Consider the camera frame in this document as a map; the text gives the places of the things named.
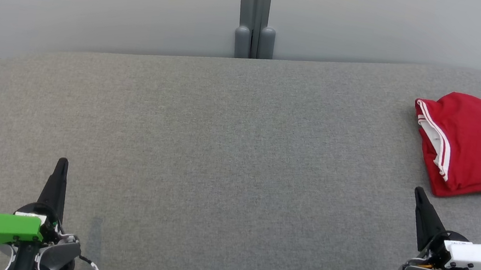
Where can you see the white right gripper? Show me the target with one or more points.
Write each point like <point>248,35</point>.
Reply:
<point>479,259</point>

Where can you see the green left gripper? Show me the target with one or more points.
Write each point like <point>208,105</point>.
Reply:
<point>0,229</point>

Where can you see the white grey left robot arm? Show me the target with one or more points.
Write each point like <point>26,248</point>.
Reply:
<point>59,255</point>

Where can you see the grey partition post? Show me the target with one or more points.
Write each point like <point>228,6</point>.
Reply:
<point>257,7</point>

